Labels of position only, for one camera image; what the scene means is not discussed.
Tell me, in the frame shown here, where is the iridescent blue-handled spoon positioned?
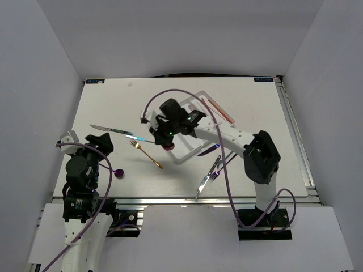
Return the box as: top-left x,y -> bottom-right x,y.
125,135 -> 175,150

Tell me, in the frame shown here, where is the green-handled steel knife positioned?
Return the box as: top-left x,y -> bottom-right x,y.
90,124 -> 133,135

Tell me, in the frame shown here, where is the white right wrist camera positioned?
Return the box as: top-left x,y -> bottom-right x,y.
140,109 -> 158,129

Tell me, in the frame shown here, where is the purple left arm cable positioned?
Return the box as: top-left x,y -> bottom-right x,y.
41,142 -> 114,272

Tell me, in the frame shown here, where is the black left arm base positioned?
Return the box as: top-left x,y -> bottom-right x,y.
89,198 -> 140,238

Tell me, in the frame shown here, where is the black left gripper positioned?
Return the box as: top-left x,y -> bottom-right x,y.
67,131 -> 113,188

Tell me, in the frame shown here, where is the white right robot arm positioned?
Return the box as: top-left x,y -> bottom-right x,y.
146,99 -> 281,226

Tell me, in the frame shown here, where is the iridescent purple fork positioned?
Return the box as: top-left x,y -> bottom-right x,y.
210,154 -> 237,181

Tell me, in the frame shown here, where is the right blue table sticker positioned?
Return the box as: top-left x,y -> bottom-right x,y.
254,77 -> 274,82

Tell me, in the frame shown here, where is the left blue table sticker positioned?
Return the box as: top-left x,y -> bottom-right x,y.
85,79 -> 105,84

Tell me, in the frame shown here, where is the orange chopstick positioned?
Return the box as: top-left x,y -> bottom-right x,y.
202,98 -> 233,124
208,99 -> 233,124

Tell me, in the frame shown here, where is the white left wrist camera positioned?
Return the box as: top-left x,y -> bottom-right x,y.
57,130 -> 80,155

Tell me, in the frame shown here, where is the iridescent purple spoon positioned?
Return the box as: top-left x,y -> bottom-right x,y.
99,163 -> 124,179

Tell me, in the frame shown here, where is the white divided cutlery tray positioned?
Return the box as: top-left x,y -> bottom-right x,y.
167,90 -> 236,164

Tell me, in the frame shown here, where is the blue table sticker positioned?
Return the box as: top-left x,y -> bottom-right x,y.
254,77 -> 274,82
85,79 -> 105,84

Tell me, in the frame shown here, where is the teal plastic fork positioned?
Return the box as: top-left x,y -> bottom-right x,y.
218,152 -> 234,164

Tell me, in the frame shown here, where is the gold fork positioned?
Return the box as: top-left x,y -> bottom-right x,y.
130,139 -> 163,169

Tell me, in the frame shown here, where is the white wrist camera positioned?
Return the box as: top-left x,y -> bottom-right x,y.
140,109 -> 158,129
57,130 -> 80,155

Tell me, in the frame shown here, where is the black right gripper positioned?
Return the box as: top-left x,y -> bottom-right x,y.
150,117 -> 180,146

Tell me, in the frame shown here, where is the aluminium table rail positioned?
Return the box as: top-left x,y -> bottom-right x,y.
51,195 -> 321,205

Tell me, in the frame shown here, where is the iridescent blue knife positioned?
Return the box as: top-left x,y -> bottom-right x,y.
197,144 -> 219,156

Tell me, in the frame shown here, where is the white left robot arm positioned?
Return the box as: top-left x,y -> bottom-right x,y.
57,131 -> 120,271

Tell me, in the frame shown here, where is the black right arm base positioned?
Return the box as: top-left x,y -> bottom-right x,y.
237,202 -> 293,241

